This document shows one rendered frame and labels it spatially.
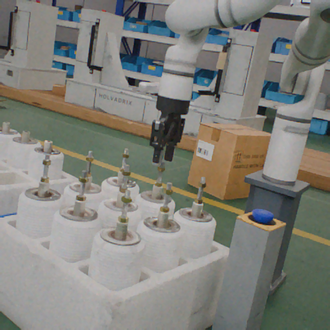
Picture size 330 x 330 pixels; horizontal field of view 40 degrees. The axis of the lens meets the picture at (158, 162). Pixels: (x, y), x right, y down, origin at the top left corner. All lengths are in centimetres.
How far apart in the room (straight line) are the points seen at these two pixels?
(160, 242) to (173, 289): 9
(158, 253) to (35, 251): 24
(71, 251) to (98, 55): 281
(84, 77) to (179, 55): 267
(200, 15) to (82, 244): 51
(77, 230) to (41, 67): 339
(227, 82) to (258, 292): 220
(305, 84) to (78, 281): 75
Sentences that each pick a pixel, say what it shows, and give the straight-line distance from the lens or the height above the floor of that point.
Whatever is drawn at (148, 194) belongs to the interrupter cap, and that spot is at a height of 25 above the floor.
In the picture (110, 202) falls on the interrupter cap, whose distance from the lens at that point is 99.
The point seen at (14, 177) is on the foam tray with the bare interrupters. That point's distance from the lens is 139.
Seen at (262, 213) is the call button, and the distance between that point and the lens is 87.
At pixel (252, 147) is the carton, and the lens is 209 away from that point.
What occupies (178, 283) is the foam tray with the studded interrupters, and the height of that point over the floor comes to 16.
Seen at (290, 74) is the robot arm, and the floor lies 59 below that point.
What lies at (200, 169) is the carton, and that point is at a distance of 213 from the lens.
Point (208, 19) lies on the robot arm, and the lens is 96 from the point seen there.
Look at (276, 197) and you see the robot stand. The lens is 125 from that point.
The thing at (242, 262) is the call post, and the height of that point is 23.
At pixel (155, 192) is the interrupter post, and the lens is 107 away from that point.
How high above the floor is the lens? 58
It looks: 14 degrees down
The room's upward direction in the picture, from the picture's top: 10 degrees clockwise
